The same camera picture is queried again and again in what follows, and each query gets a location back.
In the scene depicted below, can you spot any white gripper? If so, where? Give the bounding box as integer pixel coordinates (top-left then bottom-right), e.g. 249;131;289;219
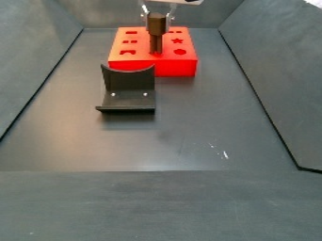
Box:
140;0;204;32

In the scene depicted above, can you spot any red shape sorter block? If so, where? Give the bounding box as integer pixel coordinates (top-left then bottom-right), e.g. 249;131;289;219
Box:
106;26;198;77

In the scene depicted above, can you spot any black curved holder stand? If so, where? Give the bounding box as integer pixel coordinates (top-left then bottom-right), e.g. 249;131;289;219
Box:
96;64;156;112

